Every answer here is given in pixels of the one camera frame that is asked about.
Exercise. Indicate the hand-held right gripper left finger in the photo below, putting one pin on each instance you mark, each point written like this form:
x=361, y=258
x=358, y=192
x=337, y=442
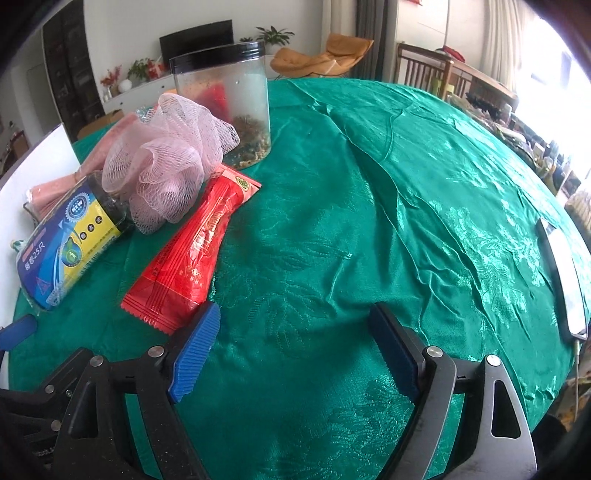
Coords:
x=194, y=355

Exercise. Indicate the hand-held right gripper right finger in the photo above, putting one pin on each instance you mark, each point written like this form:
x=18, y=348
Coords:
x=397, y=355

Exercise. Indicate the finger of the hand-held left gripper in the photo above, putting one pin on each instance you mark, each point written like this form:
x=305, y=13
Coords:
x=18, y=331
x=41, y=401

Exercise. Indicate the black bag roll blue label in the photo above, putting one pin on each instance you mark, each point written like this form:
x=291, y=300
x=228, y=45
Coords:
x=60, y=258

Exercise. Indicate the red snack packet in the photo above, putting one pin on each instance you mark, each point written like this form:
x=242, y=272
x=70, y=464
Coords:
x=194, y=258

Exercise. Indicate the pink folded towel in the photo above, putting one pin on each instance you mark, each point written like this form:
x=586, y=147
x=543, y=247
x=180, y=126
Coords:
x=51, y=194

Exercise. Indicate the green patterned tablecloth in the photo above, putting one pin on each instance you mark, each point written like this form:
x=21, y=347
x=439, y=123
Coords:
x=346, y=207

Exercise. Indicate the white board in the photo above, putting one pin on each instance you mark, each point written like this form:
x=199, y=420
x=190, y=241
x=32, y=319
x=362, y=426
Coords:
x=27, y=166

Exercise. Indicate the smartphone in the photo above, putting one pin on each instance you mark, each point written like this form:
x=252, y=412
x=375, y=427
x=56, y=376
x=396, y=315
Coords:
x=565, y=272

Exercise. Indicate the pink mesh bath sponge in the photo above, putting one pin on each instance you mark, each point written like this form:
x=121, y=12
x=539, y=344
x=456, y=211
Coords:
x=171, y=152

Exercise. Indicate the brown wooden stool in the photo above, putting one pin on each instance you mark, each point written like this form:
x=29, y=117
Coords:
x=99, y=122

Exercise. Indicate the dark bookshelf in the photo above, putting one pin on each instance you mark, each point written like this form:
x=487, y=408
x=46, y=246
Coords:
x=74, y=69

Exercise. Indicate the clear jar with black lid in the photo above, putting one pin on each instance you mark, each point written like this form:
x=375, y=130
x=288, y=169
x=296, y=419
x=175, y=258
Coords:
x=249, y=92

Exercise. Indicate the red flowers in vase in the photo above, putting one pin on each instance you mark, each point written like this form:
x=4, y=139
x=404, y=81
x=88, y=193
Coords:
x=111, y=78

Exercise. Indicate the cluttered wooden table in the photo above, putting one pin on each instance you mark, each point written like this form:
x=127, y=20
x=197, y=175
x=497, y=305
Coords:
x=489, y=87

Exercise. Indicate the dark wooden chair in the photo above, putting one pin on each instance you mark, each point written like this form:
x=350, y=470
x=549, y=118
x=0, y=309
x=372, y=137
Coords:
x=415, y=69

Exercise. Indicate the red white box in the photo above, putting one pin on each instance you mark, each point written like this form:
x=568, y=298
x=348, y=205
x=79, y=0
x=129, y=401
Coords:
x=160, y=69

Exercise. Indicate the green bushy potted plant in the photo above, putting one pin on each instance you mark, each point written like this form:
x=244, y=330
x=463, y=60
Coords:
x=138, y=69

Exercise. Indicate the red cloth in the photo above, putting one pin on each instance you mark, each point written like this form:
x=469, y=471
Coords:
x=455, y=53

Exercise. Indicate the orange lounge chair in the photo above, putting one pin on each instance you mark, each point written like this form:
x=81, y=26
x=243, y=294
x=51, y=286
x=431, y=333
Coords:
x=341, y=46

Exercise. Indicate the black television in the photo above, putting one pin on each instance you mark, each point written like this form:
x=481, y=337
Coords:
x=194, y=39

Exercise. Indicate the grey curtain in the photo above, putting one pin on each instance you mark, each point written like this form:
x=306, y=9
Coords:
x=369, y=37

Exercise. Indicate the large leafy potted plant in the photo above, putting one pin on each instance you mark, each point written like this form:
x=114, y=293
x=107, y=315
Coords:
x=274, y=34

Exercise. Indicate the cream sheer curtain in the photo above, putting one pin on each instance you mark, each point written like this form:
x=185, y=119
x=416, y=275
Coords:
x=503, y=41
x=339, y=18

